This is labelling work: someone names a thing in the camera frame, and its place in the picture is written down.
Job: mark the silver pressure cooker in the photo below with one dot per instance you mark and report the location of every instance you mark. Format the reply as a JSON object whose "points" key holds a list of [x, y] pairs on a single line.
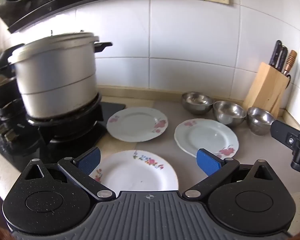
{"points": [[57, 75]]}

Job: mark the white floral plate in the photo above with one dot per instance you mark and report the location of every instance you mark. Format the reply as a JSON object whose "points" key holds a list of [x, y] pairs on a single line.
{"points": [[137, 175], [136, 123], [202, 136]]}

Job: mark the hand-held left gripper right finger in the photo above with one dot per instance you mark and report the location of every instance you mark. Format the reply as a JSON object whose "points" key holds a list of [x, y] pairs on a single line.
{"points": [[210, 163]]}

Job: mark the black cooking pot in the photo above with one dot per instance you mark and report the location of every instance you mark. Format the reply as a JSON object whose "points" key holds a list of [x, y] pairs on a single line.
{"points": [[3, 90]]}

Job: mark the wooden knife block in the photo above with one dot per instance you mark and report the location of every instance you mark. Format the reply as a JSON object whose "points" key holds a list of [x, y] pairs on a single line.
{"points": [[265, 90]]}

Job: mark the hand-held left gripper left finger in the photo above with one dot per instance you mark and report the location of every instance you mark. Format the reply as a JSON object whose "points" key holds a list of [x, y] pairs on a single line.
{"points": [[89, 161]]}

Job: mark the black gas stove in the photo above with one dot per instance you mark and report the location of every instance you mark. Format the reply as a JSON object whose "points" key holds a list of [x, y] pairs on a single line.
{"points": [[65, 140]]}

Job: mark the stainless steel bowl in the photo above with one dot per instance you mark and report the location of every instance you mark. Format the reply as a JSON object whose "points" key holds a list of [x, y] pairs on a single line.
{"points": [[229, 113], [197, 103], [260, 120]]}

